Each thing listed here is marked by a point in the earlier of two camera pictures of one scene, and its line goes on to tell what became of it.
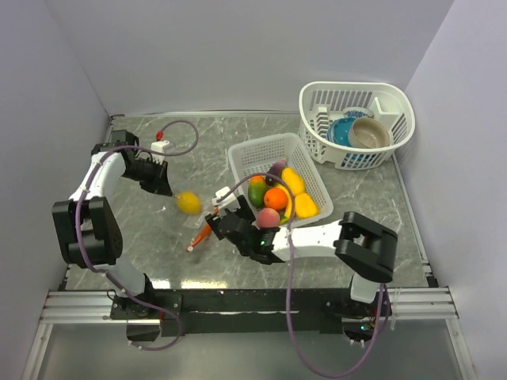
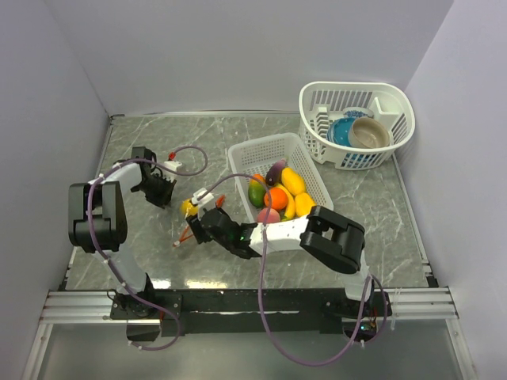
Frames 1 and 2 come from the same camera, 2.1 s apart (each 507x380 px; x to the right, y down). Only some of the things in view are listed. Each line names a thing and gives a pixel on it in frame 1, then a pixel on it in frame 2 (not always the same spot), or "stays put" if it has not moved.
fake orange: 275,198 stays put
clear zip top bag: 193,191 to 189,208
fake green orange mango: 257,191 stays put
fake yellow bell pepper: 304,206 stays put
